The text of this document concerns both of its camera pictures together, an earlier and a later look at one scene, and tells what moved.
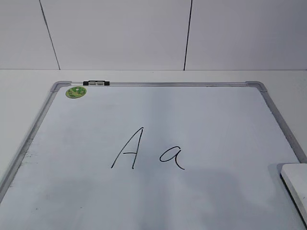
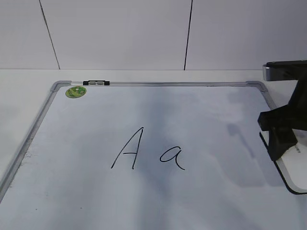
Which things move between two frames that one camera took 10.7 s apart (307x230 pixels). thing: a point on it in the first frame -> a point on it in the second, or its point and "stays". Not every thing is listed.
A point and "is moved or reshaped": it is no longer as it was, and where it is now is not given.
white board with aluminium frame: (153, 155) stays
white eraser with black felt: (294, 177) is moved or reshaped
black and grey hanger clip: (96, 83) stays
